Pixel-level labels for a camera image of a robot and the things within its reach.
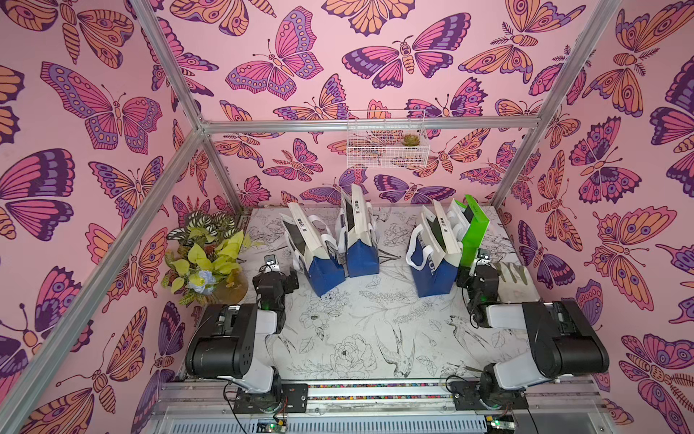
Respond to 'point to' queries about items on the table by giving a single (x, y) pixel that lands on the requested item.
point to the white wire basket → (383, 148)
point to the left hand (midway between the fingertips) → (280, 267)
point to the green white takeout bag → (479, 221)
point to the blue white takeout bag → (435, 253)
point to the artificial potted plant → (203, 260)
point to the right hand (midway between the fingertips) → (474, 264)
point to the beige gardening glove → (516, 284)
